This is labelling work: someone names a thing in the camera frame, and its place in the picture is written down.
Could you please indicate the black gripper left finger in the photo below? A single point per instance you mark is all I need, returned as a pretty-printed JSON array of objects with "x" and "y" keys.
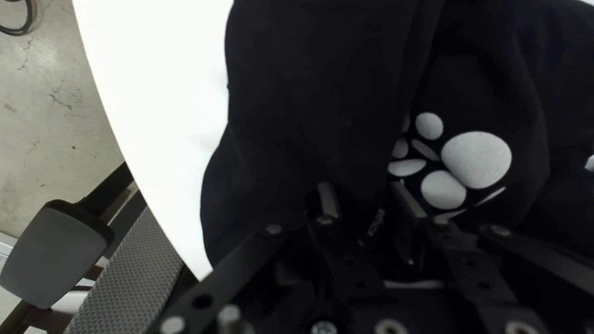
[{"x": 247, "y": 265}]

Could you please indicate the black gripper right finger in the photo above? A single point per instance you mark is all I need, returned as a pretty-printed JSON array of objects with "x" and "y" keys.
[{"x": 470, "y": 260}]

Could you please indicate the black shirt with white print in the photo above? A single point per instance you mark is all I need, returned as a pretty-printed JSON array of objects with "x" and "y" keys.
[{"x": 334, "y": 111}]

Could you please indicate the grey office chair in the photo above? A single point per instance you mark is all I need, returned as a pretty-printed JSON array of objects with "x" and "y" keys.
[{"x": 126, "y": 280}]

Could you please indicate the black chair armrest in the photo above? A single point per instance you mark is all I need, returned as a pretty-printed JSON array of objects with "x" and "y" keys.
[{"x": 52, "y": 252}]

